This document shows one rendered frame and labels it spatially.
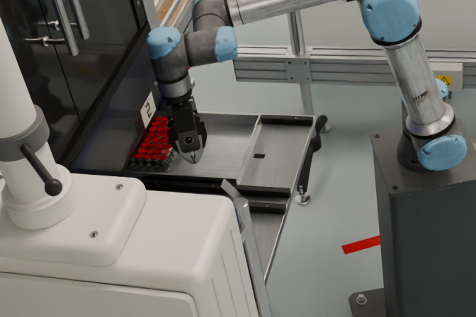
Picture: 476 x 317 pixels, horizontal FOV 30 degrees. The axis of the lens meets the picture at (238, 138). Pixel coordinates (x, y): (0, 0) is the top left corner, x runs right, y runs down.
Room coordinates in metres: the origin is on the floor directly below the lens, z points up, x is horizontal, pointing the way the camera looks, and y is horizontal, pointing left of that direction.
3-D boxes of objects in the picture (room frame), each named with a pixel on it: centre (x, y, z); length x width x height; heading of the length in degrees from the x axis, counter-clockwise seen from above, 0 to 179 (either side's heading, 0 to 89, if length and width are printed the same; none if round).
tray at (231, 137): (1.86, 0.13, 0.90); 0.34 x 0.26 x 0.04; 68
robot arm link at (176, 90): (1.66, 0.12, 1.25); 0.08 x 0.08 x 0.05
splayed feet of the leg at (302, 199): (2.72, -0.28, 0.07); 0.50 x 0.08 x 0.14; 158
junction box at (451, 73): (2.46, -0.75, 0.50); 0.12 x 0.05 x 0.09; 68
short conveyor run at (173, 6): (2.46, 0.17, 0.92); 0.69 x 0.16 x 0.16; 158
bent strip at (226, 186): (1.62, -0.01, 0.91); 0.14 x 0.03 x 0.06; 68
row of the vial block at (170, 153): (1.88, 0.17, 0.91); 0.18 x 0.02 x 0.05; 158
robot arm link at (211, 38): (1.68, 0.02, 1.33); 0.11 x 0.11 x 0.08; 87
